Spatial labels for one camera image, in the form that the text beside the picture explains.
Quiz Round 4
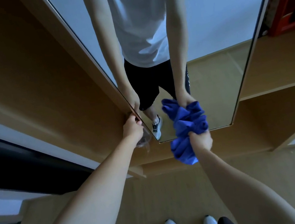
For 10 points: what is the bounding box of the person's left hand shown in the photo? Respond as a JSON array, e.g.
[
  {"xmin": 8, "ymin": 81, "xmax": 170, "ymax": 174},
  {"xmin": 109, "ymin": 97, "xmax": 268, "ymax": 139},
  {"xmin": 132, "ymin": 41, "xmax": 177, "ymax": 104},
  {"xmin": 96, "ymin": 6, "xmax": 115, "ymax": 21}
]
[{"xmin": 119, "ymin": 113, "xmax": 147, "ymax": 149}]

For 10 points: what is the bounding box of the person's right hand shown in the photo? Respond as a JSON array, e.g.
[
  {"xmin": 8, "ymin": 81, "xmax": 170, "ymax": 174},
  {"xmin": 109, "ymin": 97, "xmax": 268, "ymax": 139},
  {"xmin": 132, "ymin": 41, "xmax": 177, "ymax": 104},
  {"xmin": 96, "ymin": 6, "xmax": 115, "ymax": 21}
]
[{"xmin": 187, "ymin": 127, "xmax": 215, "ymax": 156}]

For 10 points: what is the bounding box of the blue microfibre cloth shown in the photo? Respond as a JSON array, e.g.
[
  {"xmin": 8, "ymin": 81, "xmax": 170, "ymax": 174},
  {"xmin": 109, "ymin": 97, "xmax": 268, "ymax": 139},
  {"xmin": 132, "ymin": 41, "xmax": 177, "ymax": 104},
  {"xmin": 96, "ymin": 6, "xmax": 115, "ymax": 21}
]
[{"xmin": 160, "ymin": 92, "xmax": 215, "ymax": 169}]

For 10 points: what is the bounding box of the tall mirror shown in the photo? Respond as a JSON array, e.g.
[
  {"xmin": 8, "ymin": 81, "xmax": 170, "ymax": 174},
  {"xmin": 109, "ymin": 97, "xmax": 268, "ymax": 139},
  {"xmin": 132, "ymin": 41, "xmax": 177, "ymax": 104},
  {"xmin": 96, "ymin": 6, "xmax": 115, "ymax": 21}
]
[{"xmin": 38, "ymin": 0, "xmax": 295, "ymax": 160}]

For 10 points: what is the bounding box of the light wooden wardrobe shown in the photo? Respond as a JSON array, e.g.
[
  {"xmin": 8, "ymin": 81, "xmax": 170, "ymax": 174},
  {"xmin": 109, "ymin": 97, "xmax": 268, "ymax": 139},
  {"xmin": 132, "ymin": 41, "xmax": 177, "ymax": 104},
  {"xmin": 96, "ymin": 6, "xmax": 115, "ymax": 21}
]
[{"xmin": 0, "ymin": 0, "xmax": 295, "ymax": 202}]

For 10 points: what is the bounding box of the person's left forearm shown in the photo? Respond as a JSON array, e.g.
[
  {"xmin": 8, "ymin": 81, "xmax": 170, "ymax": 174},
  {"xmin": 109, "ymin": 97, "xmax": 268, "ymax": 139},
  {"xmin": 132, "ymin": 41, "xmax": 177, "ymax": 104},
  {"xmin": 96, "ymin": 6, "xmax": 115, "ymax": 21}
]
[{"xmin": 11, "ymin": 136, "xmax": 153, "ymax": 224}]

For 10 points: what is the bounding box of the person's right forearm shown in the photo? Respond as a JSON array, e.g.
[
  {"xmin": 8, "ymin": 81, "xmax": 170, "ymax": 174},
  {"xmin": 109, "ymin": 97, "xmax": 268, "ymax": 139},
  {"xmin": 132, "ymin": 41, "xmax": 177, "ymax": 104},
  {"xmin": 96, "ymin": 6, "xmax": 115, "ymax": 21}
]
[{"xmin": 194, "ymin": 132, "xmax": 295, "ymax": 224}]

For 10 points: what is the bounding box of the clear bag of slippers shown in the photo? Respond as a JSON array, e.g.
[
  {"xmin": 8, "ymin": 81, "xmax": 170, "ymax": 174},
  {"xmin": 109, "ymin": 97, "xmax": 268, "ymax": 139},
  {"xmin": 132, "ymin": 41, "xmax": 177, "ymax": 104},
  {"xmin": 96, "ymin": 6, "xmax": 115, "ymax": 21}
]
[{"xmin": 134, "ymin": 128, "xmax": 154, "ymax": 155}]

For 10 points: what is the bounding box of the black framed glass door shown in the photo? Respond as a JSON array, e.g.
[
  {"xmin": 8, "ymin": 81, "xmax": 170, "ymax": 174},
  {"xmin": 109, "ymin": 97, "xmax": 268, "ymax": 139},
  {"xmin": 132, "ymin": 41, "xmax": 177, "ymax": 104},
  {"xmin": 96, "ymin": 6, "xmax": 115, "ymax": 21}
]
[{"xmin": 0, "ymin": 111, "xmax": 98, "ymax": 205}]

